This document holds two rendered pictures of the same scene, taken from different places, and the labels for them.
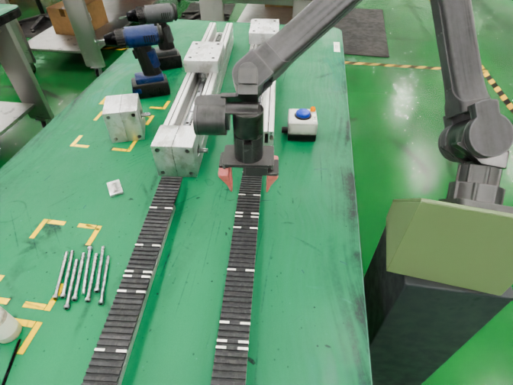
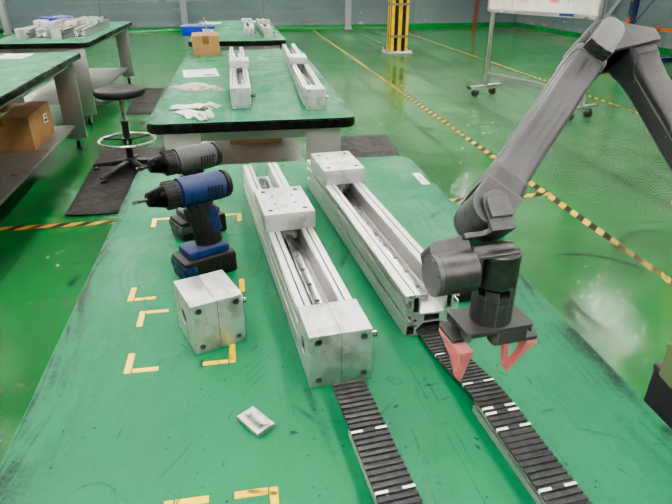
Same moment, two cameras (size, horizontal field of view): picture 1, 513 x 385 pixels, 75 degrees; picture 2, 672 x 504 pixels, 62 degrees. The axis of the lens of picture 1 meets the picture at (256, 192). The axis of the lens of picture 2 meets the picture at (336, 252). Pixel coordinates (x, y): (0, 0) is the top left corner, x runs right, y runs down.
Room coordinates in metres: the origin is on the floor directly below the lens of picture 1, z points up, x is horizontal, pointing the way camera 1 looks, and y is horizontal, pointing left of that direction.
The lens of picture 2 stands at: (-0.02, 0.42, 1.36)
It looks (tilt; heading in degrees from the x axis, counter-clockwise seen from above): 27 degrees down; 342
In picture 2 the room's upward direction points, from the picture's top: straight up
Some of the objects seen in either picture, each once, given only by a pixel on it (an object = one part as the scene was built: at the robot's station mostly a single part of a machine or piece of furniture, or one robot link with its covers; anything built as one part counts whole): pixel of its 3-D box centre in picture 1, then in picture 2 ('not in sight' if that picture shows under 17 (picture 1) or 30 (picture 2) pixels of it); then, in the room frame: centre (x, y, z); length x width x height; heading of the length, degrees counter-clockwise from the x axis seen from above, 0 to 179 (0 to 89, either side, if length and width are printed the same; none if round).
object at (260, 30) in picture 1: (264, 34); (336, 172); (1.37, -0.03, 0.87); 0.16 x 0.11 x 0.07; 177
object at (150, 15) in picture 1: (153, 38); (183, 193); (1.28, 0.38, 0.89); 0.20 x 0.08 x 0.22; 109
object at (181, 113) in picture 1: (207, 74); (284, 233); (1.13, 0.17, 0.82); 0.80 x 0.10 x 0.09; 177
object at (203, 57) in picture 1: (205, 60); (284, 213); (1.13, 0.17, 0.87); 0.16 x 0.11 x 0.07; 177
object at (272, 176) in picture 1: (260, 174); (500, 344); (0.54, -0.01, 0.88); 0.07 x 0.07 x 0.09; 88
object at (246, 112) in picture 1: (244, 120); (493, 266); (0.54, 0.02, 1.01); 0.07 x 0.06 x 0.07; 89
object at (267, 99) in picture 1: (261, 76); (363, 224); (1.12, -0.02, 0.82); 0.80 x 0.10 x 0.09; 177
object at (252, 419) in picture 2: (114, 188); (255, 421); (0.59, 0.34, 0.78); 0.05 x 0.03 x 0.01; 27
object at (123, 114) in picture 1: (129, 117); (216, 308); (0.84, 0.36, 0.83); 0.11 x 0.10 x 0.10; 102
